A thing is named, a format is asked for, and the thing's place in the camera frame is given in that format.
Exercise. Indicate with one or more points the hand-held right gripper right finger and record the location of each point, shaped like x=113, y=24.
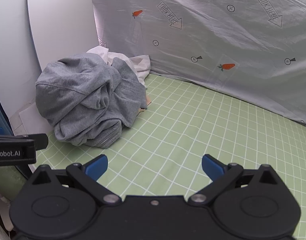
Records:
x=211, y=167

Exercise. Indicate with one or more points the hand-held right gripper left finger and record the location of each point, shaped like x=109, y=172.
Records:
x=97, y=167

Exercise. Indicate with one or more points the grey zip hoodie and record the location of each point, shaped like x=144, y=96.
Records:
x=85, y=100

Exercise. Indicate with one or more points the white paper sheet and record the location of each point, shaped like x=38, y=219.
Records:
x=32, y=117

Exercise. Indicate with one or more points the blue curtain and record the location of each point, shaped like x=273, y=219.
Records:
x=0, y=112

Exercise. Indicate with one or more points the green checked bed sheet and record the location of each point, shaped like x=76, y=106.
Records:
x=183, y=130

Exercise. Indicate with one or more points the beige cloth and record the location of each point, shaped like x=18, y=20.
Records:
x=146, y=103

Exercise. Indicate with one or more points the white rounded board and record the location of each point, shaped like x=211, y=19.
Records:
x=60, y=22
x=10, y=55

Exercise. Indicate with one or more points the white cloth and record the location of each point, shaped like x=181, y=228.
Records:
x=140, y=63

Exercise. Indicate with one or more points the grey carrot print sheet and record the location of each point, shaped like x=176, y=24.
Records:
x=205, y=42

